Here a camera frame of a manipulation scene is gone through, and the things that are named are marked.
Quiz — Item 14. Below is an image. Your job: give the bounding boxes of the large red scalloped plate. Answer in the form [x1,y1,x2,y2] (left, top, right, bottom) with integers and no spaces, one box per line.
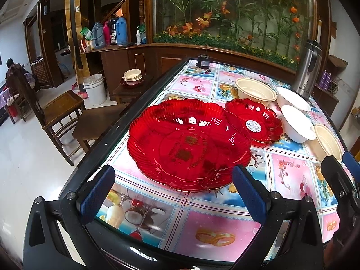
[127,99,251,192]

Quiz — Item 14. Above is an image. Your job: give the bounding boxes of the wooden stool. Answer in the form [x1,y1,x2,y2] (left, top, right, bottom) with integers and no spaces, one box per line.
[72,104,128,153]

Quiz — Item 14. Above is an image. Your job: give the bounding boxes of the blue thermos flask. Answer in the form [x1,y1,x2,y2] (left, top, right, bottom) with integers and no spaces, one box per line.
[115,16,128,45]

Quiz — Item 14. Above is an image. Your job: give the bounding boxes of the small black jar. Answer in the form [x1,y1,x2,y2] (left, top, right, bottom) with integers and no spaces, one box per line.
[195,54,211,69]

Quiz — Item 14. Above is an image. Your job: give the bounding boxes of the grey thermos flask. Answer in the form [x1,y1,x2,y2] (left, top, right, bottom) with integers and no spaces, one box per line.
[92,22,106,49]

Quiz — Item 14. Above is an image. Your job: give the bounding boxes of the pink thermos flask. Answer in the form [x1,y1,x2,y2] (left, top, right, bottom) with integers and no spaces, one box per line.
[103,21,111,46]

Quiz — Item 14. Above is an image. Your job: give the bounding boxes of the small beige plastic bowl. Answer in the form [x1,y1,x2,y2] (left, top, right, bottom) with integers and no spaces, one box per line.
[310,124,343,162]

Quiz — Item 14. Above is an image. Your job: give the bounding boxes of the wooden chair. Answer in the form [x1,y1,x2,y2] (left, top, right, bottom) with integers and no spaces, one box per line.
[17,74,86,166]

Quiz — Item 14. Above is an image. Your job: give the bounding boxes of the white spray bottle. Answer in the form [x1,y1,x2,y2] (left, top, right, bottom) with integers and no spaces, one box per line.
[136,30,141,45]

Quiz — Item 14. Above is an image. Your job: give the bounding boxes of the small red scalloped plate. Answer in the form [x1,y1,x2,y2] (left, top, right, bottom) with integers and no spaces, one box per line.
[225,99,284,145]

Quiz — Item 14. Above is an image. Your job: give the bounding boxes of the white foam bowl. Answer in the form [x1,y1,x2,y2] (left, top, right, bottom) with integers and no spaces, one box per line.
[276,87,311,113]
[281,105,316,143]

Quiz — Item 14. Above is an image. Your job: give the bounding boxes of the large beige plastic bowl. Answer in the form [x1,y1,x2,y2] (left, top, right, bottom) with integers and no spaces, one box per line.
[235,77,277,106]

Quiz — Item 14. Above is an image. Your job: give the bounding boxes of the stainless steel thermos jug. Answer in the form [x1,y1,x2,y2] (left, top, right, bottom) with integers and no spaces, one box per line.
[290,40,322,101]

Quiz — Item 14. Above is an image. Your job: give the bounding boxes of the seated person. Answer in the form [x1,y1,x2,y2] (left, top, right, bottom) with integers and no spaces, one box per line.
[2,58,36,107]

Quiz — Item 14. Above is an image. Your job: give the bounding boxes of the stacked bowls on stool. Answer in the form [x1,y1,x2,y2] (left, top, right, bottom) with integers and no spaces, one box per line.
[120,69,143,87]

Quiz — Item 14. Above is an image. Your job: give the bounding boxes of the white plastic bucket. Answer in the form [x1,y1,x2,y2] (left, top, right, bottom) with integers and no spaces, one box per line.
[83,74,107,106]

